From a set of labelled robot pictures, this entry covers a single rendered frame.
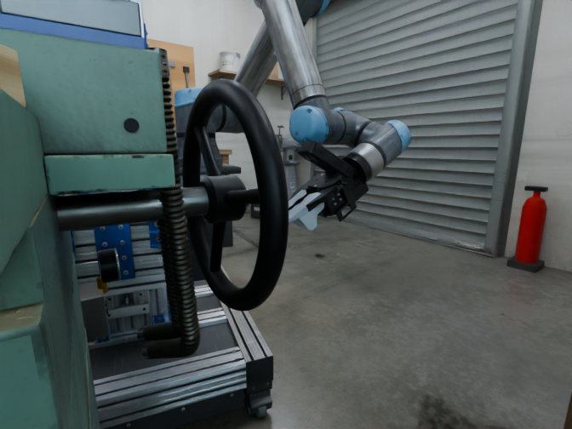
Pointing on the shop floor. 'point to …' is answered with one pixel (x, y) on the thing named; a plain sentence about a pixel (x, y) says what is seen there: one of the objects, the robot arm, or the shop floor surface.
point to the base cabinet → (81, 368)
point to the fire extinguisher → (530, 232)
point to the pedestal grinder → (288, 159)
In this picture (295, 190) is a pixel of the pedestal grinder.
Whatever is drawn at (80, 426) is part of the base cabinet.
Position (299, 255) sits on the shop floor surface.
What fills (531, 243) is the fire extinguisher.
